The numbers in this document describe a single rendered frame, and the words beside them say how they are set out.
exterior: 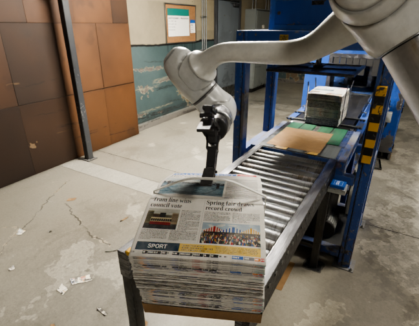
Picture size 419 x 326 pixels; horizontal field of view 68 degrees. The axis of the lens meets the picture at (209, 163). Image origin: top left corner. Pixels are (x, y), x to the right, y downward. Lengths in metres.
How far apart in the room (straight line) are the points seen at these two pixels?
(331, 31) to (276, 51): 0.14
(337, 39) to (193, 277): 0.61
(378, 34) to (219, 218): 0.47
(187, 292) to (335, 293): 1.67
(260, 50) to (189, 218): 0.46
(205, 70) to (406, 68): 0.54
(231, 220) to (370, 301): 1.73
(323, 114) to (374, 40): 2.27
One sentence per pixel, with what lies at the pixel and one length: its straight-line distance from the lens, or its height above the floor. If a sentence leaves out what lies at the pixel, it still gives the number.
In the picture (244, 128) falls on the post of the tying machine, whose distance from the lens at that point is 2.31.
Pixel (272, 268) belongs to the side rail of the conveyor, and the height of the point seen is 0.80.
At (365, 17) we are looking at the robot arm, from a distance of 0.56.
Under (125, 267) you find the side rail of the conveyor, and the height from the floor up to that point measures 0.73.
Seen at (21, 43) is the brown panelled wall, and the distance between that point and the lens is 3.90.
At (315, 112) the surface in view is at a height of 0.90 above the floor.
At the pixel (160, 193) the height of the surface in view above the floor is 1.18.
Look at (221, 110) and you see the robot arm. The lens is 0.92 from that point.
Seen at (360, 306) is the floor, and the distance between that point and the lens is 2.30.
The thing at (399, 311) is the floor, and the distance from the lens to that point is 2.38.
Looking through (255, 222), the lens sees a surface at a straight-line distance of 0.72.
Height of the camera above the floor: 1.58
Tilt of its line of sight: 24 degrees down
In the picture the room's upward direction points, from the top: straight up
